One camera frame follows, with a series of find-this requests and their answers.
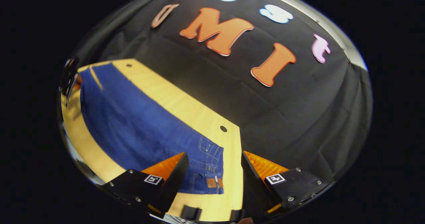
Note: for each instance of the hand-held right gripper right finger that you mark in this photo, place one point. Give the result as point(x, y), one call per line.
point(254, 181)

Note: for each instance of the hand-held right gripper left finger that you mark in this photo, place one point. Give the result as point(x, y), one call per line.
point(176, 177)

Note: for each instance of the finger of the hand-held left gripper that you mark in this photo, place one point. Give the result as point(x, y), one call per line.
point(79, 79)

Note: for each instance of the blue jeans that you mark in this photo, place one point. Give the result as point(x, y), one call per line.
point(132, 124)

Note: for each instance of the black backdrop cloth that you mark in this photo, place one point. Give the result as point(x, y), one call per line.
point(298, 117)

